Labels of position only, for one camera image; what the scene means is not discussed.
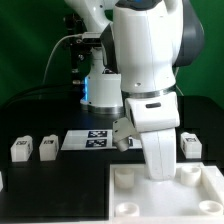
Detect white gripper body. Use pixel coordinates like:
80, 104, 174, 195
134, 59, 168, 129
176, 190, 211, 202
125, 92, 180, 181

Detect white square table top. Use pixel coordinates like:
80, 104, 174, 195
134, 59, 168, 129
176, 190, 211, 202
109, 163, 224, 224

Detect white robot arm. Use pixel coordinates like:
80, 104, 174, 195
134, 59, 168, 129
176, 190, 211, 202
64, 0, 204, 181

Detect white sheet with tags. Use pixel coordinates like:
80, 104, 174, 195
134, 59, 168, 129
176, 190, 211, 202
60, 128, 144, 152

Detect white block left edge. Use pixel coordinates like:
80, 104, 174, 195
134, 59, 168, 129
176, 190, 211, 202
0, 171, 3, 192

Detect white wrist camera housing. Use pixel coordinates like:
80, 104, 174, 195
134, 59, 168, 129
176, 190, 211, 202
112, 117, 139, 152

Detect black cables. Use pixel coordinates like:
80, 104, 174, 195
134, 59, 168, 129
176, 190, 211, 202
0, 83, 84, 113

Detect black camera on stand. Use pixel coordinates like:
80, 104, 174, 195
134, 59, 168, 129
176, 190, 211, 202
64, 13, 100, 76

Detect white cable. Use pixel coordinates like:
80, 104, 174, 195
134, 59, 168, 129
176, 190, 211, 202
42, 34, 83, 86

